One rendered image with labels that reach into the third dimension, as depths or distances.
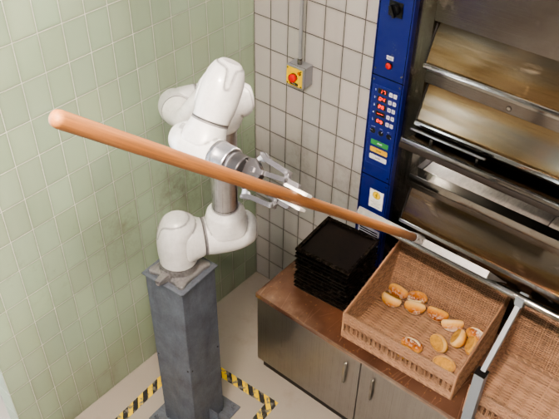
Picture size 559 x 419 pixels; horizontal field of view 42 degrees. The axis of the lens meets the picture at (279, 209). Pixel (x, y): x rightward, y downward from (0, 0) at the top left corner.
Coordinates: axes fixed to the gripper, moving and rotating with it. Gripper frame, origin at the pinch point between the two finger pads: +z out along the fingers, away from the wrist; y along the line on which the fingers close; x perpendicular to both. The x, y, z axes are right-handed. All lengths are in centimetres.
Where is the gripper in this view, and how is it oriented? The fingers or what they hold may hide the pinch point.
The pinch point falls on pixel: (294, 197)
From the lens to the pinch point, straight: 175.7
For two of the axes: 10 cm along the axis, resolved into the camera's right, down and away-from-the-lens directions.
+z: 7.7, 4.2, -4.8
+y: -4.3, 9.0, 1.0
